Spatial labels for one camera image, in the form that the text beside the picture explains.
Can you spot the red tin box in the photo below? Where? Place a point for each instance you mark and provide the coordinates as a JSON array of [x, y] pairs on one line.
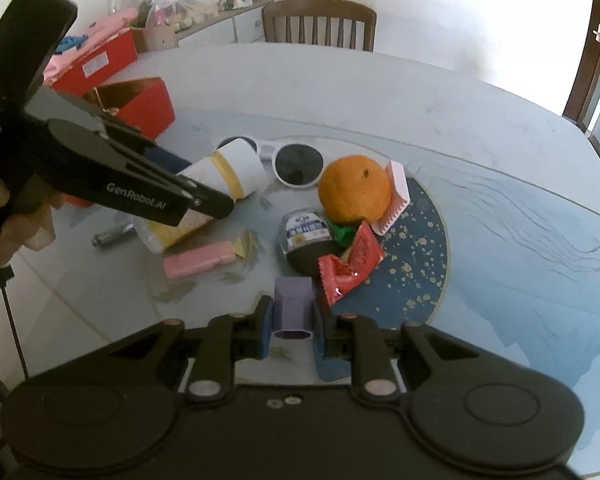
[[152, 107]]

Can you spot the white tube with yellow band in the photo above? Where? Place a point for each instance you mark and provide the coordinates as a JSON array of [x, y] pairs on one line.
[[237, 167]]

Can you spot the red cardboard box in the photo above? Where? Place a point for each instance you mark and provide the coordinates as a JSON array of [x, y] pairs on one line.
[[97, 62]]

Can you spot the clear plastic bag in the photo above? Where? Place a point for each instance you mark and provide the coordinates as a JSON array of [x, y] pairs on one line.
[[180, 7]]

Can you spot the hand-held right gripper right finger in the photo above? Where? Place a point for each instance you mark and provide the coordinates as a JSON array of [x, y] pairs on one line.
[[318, 335]]

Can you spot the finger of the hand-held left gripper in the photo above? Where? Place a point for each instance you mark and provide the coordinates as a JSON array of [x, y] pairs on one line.
[[167, 159], [145, 195]]

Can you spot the small green wrapper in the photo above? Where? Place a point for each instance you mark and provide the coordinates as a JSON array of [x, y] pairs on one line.
[[342, 234]]

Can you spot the glass bowl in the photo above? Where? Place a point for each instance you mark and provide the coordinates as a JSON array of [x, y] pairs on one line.
[[117, 2]]

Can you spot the orange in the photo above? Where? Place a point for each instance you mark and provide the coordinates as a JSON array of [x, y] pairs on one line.
[[352, 190]]

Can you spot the red box with pink cloth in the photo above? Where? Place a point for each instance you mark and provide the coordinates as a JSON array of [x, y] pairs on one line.
[[112, 22]]

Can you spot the red snack packet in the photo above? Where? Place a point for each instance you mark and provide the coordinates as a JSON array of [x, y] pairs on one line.
[[336, 280], [365, 252]]

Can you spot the pink comb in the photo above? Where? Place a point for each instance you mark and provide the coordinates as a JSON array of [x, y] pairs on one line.
[[396, 195]]

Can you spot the person's left hand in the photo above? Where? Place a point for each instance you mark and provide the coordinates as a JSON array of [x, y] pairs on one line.
[[27, 235]]

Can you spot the small blue toy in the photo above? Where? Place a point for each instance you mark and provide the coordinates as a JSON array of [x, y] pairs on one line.
[[71, 42]]

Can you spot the wooden chair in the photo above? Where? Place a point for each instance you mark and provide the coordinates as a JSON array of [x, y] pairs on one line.
[[320, 10]]

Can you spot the pink eraser bar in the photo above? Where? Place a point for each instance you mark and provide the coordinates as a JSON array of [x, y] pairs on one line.
[[197, 259]]

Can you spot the white sunglasses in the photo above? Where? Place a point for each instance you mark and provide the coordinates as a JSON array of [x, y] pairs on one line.
[[297, 164]]

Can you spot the brown cardboard box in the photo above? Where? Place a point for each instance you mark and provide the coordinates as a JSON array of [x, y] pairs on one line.
[[157, 37]]

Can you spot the wooden sideboard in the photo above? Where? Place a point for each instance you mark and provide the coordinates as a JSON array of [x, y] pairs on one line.
[[215, 27]]

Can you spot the small purple block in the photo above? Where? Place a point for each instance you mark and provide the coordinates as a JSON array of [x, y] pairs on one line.
[[292, 305]]

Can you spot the brown door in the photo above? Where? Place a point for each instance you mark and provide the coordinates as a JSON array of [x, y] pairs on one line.
[[587, 60]]

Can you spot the blue speckled placemat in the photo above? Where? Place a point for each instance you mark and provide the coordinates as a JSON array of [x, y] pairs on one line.
[[410, 270]]

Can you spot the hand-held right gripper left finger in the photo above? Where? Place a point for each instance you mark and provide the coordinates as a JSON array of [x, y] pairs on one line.
[[265, 327]]

